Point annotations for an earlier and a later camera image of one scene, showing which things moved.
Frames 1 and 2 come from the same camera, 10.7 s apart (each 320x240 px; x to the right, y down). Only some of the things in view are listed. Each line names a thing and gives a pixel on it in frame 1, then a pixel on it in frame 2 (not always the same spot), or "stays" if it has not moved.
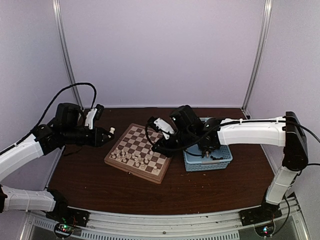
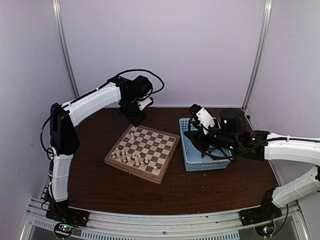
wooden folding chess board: x=132 y=153 stays
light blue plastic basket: x=218 y=159 stays
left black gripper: x=96 y=141 -> x=137 y=120
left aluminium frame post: x=56 y=6 stays
